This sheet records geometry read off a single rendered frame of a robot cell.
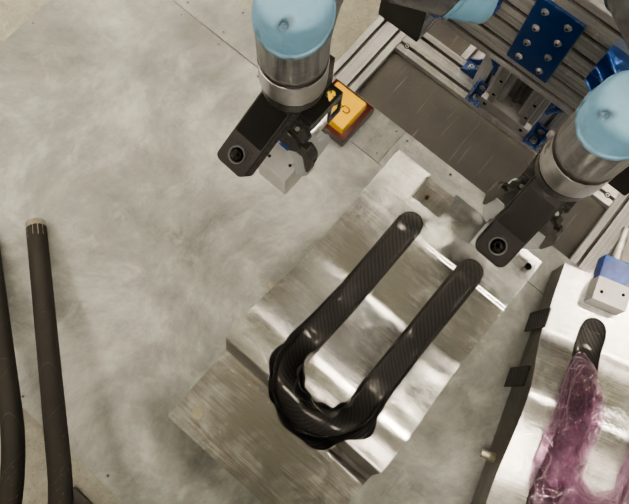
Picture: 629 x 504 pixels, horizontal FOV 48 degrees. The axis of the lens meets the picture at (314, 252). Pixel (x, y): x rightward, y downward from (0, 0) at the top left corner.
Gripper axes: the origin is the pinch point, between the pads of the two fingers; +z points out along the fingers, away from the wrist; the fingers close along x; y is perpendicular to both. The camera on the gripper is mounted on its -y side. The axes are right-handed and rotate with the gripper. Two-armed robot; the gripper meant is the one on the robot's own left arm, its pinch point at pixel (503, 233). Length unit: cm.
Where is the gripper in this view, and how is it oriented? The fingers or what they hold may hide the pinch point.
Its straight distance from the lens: 100.3
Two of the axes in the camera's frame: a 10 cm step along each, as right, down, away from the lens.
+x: -7.6, -6.3, 1.3
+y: 6.5, -7.3, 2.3
